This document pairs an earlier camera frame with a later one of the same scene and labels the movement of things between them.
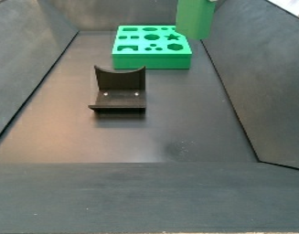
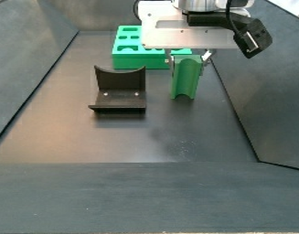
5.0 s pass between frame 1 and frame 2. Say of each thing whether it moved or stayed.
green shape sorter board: stayed
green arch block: moved
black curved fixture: stayed
